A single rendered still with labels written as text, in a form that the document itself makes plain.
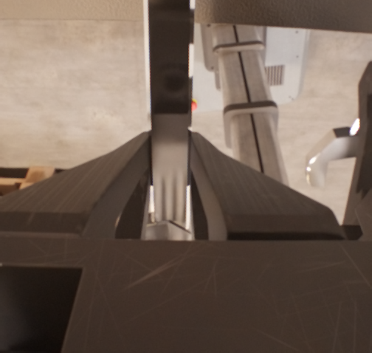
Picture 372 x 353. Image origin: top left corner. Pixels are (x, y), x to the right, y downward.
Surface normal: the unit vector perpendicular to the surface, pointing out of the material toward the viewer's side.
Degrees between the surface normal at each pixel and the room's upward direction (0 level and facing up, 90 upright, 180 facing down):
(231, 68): 90
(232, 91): 90
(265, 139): 90
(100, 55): 0
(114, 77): 0
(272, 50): 0
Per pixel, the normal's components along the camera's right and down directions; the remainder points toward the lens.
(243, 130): -0.14, -0.65
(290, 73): 0.00, 0.76
